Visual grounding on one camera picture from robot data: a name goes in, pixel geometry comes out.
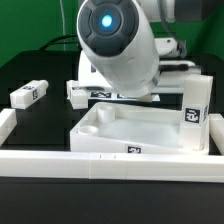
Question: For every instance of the white desk tabletop tray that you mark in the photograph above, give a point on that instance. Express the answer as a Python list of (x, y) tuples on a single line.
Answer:
[(119, 128)]

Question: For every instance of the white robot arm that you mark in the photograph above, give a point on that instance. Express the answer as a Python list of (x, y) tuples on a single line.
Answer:
[(117, 38)]

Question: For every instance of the fiducial marker sheet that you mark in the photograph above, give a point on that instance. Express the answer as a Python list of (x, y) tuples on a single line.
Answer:
[(109, 96)]

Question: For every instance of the white U-shaped fence frame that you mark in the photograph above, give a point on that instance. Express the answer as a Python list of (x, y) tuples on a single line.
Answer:
[(93, 165)]

